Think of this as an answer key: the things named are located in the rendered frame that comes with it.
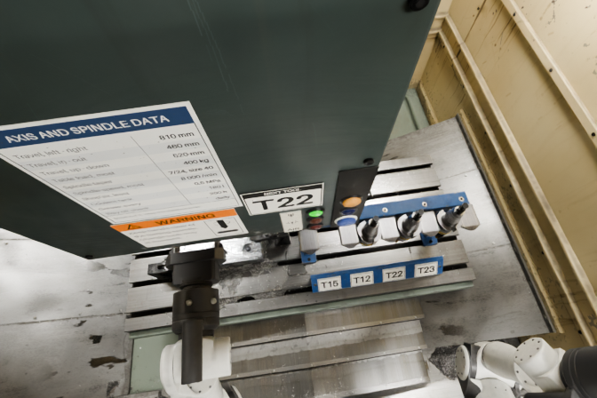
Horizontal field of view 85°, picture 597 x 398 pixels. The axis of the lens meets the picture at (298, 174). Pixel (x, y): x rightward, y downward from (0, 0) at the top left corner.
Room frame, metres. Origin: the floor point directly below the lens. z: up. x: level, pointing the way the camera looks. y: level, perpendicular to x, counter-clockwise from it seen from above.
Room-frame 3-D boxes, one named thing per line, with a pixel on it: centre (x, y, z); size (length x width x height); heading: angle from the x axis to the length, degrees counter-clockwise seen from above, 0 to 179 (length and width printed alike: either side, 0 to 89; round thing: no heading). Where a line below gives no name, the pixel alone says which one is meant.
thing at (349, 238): (0.25, -0.12, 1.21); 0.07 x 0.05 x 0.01; 3
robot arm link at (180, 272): (0.12, 0.23, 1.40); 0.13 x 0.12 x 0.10; 93
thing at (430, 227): (0.26, -0.34, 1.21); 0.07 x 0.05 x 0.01; 3
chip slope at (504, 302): (0.39, -0.41, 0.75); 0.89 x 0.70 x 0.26; 3
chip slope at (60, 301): (0.31, 0.90, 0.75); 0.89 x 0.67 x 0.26; 3
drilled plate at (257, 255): (0.36, 0.29, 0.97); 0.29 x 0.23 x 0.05; 93
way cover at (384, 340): (-0.04, 0.02, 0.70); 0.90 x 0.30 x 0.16; 93
